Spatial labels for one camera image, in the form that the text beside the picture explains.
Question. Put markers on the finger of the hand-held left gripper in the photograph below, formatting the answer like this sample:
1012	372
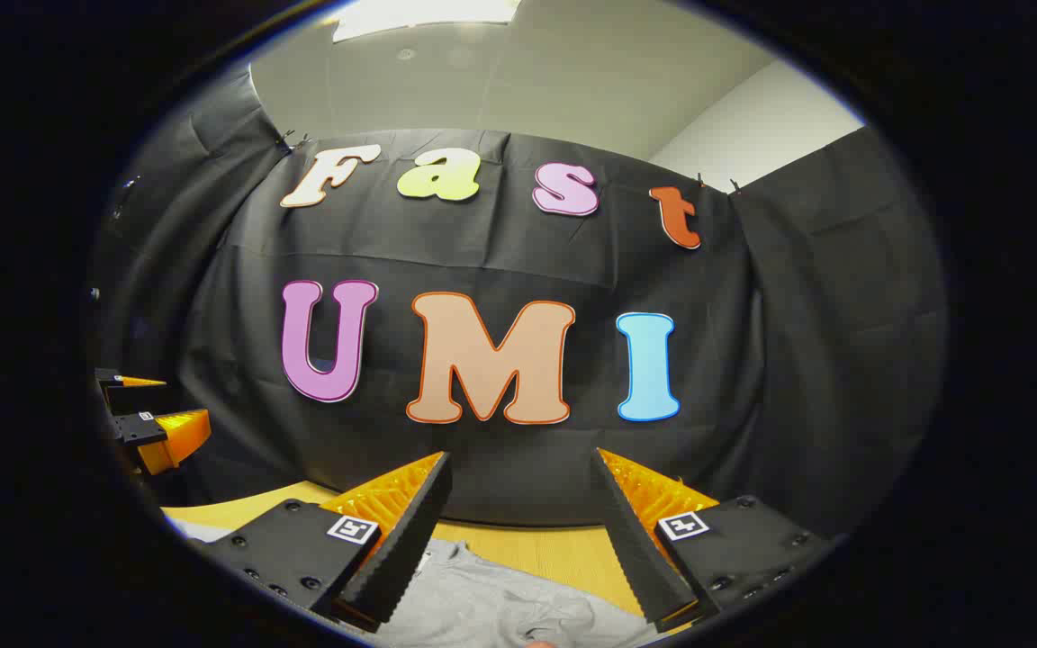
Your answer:
127	396
145	430

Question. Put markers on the black backdrop cloth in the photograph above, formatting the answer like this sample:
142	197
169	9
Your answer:
500	243

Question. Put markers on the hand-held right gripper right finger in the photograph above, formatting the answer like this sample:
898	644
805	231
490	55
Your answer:
640	558

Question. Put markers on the round ceiling smoke detector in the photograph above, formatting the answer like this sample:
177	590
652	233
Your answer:
406	54

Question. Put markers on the grey hoodie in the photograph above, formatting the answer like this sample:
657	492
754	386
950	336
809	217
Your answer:
482	603

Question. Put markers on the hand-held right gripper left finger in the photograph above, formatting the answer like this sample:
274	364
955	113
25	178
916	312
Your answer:
406	549

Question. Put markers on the ceiling light panel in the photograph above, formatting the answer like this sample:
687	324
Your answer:
419	13

